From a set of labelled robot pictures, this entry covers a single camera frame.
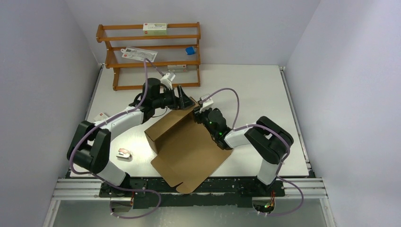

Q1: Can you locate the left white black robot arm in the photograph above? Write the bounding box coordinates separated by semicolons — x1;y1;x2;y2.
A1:
67;78;195;197

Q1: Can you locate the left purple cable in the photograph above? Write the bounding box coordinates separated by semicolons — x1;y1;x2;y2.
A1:
68;58;166;219

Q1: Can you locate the small white flat package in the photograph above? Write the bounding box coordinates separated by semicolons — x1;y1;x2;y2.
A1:
93;113;109;122

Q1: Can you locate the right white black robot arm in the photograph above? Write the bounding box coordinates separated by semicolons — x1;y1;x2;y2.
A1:
192;107;294;196

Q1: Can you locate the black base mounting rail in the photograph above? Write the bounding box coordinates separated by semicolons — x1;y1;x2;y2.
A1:
98;176;285;209

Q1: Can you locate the white green product box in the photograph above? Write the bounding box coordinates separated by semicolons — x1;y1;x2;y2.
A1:
142;23;167;36

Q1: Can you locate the orange wooden shelf rack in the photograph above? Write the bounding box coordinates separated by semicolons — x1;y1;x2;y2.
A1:
96;22;201;91

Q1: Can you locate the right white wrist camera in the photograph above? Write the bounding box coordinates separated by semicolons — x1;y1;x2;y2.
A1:
199;94;214;113

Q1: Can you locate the small blue block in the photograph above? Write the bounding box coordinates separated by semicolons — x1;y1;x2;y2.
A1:
185;46;196;55

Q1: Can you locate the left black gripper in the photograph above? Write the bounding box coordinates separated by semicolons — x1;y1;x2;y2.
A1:
153;85;195;110

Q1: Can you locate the purple cable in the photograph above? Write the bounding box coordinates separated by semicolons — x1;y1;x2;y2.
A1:
68;58;166;219
198;88;305;218

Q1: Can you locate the small grey product box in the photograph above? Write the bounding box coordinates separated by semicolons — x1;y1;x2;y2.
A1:
167;64;188;73

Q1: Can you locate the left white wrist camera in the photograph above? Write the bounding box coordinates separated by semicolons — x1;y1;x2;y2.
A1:
160;72;176;90

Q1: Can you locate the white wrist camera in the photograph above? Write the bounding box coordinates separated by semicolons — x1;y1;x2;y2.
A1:
160;72;176;90
199;94;214;113

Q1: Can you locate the brown cardboard box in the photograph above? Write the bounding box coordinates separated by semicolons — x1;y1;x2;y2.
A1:
144;107;232;194

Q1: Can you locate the clear plastic packaged item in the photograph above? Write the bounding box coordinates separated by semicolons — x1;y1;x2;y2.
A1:
120;47;158;62

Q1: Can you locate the small white red package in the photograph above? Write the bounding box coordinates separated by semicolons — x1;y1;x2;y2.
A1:
116;148;132;160

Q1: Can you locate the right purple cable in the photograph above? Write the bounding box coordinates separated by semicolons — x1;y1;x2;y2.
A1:
198;88;305;218

